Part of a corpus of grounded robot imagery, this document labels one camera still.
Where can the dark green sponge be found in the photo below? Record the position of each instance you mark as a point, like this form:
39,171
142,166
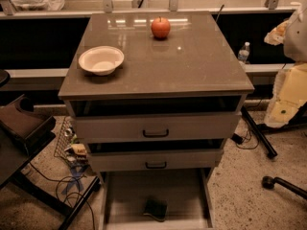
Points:
155,209

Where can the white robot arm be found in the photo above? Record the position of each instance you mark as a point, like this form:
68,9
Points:
289,92

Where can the grey drawer cabinet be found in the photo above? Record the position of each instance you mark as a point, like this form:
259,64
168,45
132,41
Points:
193,61

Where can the top grey drawer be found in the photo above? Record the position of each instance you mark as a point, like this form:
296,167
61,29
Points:
136,120

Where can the middle grey drawer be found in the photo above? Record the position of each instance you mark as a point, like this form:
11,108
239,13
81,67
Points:
156,155

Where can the bottom open grey drawer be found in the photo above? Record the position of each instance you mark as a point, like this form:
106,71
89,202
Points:
184,191

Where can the white paper bowl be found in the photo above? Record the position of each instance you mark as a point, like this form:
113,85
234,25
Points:
102,60

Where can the red apple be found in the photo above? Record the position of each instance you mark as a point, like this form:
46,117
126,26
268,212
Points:
160,27

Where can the black power adapter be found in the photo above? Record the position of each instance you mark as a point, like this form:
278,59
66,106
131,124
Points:
237,139

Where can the clear plastic water bottle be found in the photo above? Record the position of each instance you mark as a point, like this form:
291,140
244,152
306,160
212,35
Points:
244,53

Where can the dark brown chair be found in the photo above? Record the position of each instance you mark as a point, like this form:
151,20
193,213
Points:
24,134

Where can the black office chair caster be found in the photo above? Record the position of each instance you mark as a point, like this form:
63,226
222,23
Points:
269,182

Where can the wire mesh basket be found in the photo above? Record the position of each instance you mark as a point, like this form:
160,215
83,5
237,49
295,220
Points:
69,149

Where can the black table leg frame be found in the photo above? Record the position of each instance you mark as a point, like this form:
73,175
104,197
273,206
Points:
298,121

